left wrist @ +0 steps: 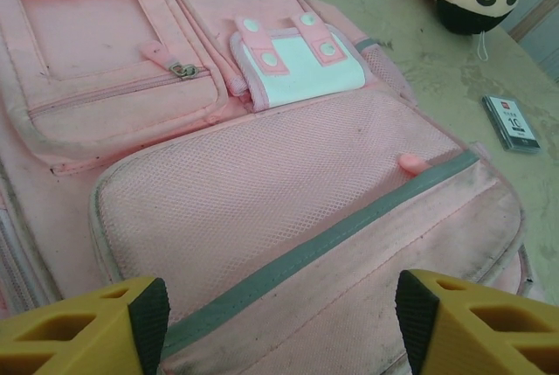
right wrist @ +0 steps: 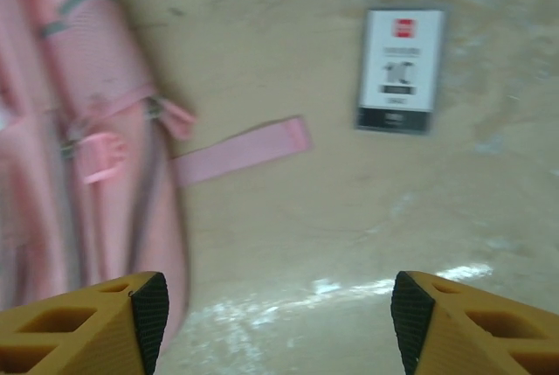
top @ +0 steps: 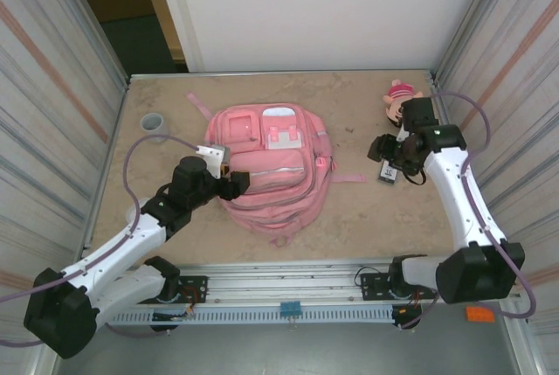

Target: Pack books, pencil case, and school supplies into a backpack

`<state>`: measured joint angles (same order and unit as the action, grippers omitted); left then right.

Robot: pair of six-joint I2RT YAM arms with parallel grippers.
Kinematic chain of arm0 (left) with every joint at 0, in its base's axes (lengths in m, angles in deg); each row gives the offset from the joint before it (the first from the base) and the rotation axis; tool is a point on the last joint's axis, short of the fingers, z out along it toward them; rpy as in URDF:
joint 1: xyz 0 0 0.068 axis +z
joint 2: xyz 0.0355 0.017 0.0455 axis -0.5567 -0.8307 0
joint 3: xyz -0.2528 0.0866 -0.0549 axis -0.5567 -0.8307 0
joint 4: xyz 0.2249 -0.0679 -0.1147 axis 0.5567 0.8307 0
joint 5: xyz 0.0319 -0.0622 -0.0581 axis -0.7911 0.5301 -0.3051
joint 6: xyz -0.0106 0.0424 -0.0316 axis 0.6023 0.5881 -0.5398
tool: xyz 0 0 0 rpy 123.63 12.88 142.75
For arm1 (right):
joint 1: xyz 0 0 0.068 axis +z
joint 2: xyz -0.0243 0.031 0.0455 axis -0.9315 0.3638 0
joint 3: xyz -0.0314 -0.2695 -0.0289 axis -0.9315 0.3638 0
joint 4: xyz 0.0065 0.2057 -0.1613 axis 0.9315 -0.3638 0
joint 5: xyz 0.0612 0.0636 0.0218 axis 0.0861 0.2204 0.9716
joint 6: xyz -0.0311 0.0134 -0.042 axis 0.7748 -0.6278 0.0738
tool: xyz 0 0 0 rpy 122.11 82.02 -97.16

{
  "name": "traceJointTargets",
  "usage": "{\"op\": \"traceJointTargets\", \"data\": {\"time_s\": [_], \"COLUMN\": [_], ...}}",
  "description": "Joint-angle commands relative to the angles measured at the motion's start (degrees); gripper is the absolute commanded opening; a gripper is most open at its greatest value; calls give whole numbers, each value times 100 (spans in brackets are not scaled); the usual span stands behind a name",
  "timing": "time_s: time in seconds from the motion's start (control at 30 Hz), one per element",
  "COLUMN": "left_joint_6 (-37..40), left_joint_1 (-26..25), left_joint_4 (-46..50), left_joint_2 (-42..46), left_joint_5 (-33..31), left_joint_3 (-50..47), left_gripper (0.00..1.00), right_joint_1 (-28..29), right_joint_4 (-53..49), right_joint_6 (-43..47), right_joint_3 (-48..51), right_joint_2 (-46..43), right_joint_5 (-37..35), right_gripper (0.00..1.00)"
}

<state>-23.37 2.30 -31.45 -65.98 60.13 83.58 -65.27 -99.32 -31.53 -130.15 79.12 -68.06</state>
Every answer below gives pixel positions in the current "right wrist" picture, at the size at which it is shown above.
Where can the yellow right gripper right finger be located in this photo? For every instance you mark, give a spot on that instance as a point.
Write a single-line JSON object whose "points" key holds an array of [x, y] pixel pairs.
{"points": [[480, 335]]}

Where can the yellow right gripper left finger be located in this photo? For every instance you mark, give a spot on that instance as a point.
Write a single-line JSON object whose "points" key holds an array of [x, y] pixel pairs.
{"points": [[78, 335]]}

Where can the white black card pack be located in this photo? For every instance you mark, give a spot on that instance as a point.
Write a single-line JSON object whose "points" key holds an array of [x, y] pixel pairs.
{"points": [[399, 69]]}

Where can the pink school backpack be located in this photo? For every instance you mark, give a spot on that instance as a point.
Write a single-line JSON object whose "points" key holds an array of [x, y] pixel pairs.
{"points": [[87, 130]]}

